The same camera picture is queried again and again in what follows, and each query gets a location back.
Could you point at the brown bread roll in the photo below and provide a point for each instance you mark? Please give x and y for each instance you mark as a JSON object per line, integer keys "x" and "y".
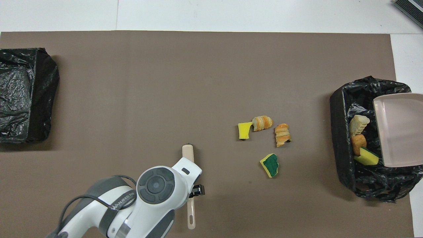
{"x": 358, "y": 143}

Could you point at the beige hand brush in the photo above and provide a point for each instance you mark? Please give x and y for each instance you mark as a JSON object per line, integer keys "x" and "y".
{"x": 188, "y": 153}

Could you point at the pale bread chunk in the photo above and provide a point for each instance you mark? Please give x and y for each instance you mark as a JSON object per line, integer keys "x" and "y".
{"x": 359, "y": 125}

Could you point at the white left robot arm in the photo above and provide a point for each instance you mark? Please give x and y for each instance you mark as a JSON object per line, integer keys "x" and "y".
{"x": 158, "y": 205}

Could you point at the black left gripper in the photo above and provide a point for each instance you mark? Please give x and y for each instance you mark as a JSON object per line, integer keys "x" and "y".
{"x": 191, "y": 193}

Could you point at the grey ribbed device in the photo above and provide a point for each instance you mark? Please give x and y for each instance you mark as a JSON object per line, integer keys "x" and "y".
{"x": 409, "y": 10}

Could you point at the black bag lined bin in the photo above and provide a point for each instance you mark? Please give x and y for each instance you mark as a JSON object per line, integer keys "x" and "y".
{"x": 337, "y": 132}
{"x": 19, "y": 82}

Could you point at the orange striped croissant piece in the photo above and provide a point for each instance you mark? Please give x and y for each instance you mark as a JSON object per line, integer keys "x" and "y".
{"x": 283, "y": 134}
{"x": 262, "y": 123}

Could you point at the notched yellow sponge piece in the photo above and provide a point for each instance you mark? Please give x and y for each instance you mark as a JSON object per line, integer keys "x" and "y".
{"x": 366, "y": 158}

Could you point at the brown paper table mat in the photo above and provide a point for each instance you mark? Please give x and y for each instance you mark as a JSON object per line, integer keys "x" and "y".
{"x": 297, "y": 59}

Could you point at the small yellow sponge wedge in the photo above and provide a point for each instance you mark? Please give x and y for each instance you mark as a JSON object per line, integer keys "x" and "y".
{"x": 244, "y": 130}

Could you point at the beige plastic dustpan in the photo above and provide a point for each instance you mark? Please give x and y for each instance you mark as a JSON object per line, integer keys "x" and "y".
{"x": 400, "y": 132}

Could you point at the green and yellow sponge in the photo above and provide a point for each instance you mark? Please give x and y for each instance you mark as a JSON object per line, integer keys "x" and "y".
{"x": 269, "y": 165}

